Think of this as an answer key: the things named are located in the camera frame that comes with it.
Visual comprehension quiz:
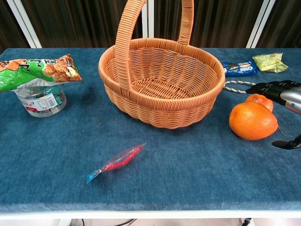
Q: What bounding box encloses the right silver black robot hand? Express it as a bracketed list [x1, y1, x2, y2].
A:
[246, 80, 301, 150]

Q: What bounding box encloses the large orange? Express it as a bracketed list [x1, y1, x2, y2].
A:
[229, 102, 278, 141]

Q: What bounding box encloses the small orange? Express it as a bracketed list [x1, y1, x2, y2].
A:
[245, 93, 274, 112]

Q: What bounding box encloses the orange wicker basket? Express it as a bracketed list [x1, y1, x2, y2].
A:
[98, 0, 226, 130]

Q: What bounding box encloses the yellow-green snack packet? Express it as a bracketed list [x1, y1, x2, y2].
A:
[252, 52, 289, 73]

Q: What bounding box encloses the blue Oreo packet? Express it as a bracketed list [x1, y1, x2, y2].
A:
[221, 59, 261, 77]

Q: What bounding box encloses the blue velvet tablecloth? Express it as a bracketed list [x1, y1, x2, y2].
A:
[0, 48, 301, 211]

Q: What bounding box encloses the red sausage in wrapper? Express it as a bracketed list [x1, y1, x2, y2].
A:
[86, 142, 147, 184]

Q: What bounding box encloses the clear plastic jar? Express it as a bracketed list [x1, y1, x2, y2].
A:
[14, 84, 68, 118]

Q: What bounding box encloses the green snack bag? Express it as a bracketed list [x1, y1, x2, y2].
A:
[0, 54, 84, 93]

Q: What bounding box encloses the braided rope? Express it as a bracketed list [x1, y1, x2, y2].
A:
[223, 80, 257, 95]

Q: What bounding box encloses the white metal frame post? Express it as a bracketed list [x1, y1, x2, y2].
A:
[6, 0, 42, 49]
[246, 0, 276, 49]
[141, 0, 155, 39]

